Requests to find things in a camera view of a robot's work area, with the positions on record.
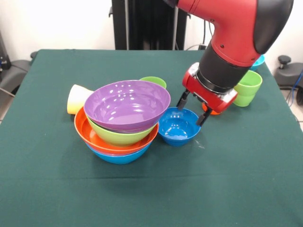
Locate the large green bowl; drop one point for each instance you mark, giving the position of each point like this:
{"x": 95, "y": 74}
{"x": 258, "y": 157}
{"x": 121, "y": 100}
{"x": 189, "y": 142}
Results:
{"x": 120, "y": 138}

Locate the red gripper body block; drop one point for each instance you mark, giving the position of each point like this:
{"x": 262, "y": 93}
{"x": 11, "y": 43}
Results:
{"x": 208, "y": 97}

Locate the dark blue small bowl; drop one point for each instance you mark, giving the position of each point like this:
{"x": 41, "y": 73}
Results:
{"x": 177, "y": 132}

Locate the wide orange bowl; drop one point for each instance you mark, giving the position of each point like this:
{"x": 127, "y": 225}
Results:
{"x": 81, "y": 130}

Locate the dark green table cloth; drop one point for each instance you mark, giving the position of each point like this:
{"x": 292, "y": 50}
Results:
{"x": 189, "y": 177}

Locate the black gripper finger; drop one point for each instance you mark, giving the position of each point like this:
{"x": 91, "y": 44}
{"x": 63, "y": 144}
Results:
{"x": 182, "y": 101}
{"x": 203, "y": 118}

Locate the large blue bowl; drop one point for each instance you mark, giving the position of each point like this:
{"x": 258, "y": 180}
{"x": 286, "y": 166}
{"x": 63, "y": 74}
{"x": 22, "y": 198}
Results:
{"x": 118, "y": 159}

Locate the plain green cup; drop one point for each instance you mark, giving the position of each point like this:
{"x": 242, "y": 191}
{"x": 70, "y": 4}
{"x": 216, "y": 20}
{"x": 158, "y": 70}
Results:
{"x": 155, "y": 80}

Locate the purple bowl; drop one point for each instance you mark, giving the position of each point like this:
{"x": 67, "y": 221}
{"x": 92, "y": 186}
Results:
{"x": 127, "y": 106}

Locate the ribbed green cup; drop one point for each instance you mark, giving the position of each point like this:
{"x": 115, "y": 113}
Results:
{"x": 248, "y": 94}

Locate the ribbed yellow cup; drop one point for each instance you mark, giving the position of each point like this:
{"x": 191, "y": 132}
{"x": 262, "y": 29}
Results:
{"x": 75, "y": 99}

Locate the light blue small bowl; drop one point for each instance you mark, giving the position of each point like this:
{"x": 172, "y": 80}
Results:
{"x": 258, "y": 63}

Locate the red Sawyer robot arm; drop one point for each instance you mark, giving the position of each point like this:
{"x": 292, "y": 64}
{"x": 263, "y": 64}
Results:
{"x": 232, "y": 30}

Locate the grey chair base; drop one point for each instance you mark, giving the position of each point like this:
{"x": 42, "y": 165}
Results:
{"x": 14, "y": 71}

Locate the plain orange cup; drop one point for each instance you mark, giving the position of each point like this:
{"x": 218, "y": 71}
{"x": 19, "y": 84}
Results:
{"x": 214, "y": 113}

